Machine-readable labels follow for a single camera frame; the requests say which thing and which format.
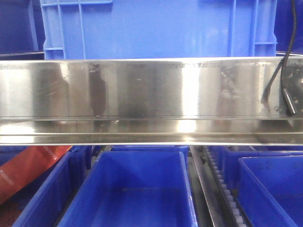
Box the red packaging bag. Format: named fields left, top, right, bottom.
left=0, top=145, right=72, bottom=204

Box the stainless steel shelf beam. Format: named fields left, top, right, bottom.
left=0, top=56, right=303, bottom=145

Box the black cable with sensor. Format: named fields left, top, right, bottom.
left=264, top=0, right=298, bottom=116

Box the blue bin far left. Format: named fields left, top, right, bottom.
left=12, top=146, right=93, bottom=227

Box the steel shelf divider rail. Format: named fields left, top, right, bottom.
left=188, top=145, right=233, bottom=227

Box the blue bin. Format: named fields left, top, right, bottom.
left=218, top=146, right=303, bottom=190
left=59, top=151, right=198, bottom=227
left=12, top=146, right=93, bottom=227
left=237, top=156, right=303, bottom=227

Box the blue bin right front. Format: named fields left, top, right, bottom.
left=237, top=156, right=303, bottom=227

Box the blue crate upper shelf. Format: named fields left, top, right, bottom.
left=40, top=0, right=277, bottom=60

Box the blue bin right rear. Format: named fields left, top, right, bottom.
left=218, top=146, right=303, bottom=190

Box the roller conveyor track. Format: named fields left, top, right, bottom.
left=203, top=147, right=251, bottom=227

